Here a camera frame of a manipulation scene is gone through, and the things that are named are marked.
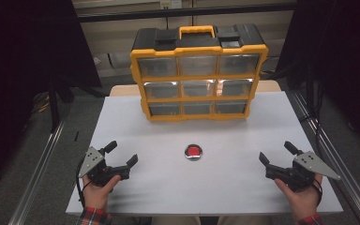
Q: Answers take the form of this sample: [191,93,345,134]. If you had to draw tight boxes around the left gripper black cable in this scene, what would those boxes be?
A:
[75,158,87,209]

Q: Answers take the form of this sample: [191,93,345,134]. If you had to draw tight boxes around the set of clear plastic drawers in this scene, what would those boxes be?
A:
[137,55,254,116]

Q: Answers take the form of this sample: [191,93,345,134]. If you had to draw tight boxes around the black horizontal bar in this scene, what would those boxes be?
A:
[76,3,296,23]

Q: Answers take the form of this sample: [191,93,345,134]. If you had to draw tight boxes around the yellow and black drawer organizer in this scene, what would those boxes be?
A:
[129,23,270,123]

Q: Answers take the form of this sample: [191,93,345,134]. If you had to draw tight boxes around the black floor cables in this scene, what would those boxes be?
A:
[303,90,326,158]

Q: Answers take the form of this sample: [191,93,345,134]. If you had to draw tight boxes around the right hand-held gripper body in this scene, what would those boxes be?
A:
[270,150,341,193]

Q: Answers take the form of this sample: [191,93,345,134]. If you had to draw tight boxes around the clear plastic organizer drawer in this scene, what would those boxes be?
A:
[218,54,261,75]

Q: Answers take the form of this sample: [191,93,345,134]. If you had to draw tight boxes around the black curtain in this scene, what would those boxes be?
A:
[0,0,102,191]
[275,0,360,158]

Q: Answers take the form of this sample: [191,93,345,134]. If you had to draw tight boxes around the person's left hand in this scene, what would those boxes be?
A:
[82,173,122,212]

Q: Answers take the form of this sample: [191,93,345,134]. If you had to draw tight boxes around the black metal stand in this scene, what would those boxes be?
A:
[47,74,76,134]

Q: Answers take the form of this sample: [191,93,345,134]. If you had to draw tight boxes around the white wall outlet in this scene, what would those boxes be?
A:
[159,0,183,9]

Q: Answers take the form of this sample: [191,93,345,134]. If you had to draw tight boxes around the yellow floor cables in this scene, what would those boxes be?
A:
[36,93,52,114]

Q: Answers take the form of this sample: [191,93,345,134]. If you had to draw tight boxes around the round red makeup compact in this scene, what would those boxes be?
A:
[184,143,203,162]

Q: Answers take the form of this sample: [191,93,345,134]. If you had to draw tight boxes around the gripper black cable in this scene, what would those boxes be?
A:
[75,158,87,209]
[312,179,323,206]

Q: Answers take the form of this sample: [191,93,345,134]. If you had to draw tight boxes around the person's right hand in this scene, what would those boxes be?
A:
[274,172,323,221]

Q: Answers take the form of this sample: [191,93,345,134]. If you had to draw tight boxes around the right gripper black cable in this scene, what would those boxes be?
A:
[312,179,323,206]

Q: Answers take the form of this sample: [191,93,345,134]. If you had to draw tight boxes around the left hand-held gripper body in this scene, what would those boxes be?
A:
[78,145,129,188]

